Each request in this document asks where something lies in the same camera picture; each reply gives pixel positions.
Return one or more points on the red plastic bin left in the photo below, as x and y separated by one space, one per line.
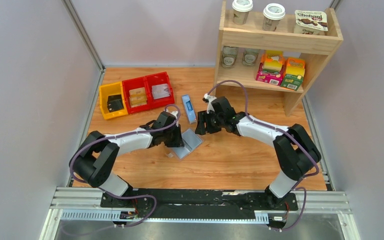
131 84

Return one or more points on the glass jar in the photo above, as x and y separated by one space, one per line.
229 56
250 56

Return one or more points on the right paper coffee cup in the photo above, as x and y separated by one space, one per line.
273 13

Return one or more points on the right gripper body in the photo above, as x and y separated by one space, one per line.
207 121

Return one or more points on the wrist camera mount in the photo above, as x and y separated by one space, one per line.
174 113
207 98

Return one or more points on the paper coffee cup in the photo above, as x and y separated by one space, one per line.
273 13
241 9

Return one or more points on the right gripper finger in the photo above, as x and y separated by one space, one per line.
201 123
212 125

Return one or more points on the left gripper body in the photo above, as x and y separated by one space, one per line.
175 139

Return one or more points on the left glass jar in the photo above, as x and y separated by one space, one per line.
229 56

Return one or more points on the yellow plastic bin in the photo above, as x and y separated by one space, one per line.
106 90

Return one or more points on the pink snack box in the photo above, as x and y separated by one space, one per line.
271 68

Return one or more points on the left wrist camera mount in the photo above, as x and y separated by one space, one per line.
174 113

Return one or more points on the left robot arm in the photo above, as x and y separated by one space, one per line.
94 160

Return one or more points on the green snack box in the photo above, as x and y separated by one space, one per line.
294 72

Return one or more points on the left paper coffee cup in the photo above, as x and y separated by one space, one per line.
241 9

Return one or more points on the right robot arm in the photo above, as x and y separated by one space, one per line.
296 152

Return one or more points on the silver cards in bin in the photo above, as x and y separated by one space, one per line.
160 91

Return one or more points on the wooden shelf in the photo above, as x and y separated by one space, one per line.
316 50

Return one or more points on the red plastic bin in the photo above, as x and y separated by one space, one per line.
131 84
159 78

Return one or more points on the pink leather card holder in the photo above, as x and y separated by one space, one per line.
191 142

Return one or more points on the gold cards in bin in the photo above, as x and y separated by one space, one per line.
137 97

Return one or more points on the red plastic bin right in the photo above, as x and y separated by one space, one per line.
159 78

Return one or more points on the dark grey credit card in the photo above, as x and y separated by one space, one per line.
115 105

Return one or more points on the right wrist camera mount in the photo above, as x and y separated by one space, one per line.
207 98

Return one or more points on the blue toothpaste box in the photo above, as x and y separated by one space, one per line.
189 109

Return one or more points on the right glass jar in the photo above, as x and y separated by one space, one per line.
250 56

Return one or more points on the Chobani yogurt cup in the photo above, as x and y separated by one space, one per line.
310 22

